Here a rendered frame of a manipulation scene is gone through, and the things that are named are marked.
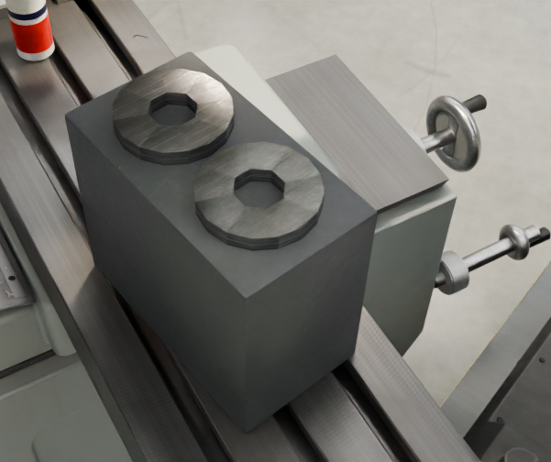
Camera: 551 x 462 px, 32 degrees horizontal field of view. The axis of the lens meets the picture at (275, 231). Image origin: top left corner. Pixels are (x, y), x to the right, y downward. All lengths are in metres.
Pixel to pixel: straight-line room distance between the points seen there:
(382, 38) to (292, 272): 2.01
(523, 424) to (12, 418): 0.61
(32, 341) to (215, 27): 1.70
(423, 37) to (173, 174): 1.99
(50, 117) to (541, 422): 0.69
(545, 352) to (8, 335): 0.68
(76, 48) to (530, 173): 1.45
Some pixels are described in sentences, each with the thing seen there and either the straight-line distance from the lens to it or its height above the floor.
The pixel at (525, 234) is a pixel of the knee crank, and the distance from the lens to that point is 1.46.
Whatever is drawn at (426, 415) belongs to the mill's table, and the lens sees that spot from 0.80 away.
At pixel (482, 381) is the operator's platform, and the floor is 0.40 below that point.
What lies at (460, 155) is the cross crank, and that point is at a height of 0.63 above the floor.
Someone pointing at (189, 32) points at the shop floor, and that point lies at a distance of 2.62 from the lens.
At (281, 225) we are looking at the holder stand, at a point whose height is 1.15.
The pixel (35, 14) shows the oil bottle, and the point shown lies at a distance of 1.05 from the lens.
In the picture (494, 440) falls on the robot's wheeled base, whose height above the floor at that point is 0.61.
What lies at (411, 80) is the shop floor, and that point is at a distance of 2.51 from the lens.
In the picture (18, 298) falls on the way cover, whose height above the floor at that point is 0.88.
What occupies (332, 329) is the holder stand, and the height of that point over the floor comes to 1.02.
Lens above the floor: 1.64
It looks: 51 degrees down
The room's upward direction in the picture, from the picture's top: 2 degrees clockwise
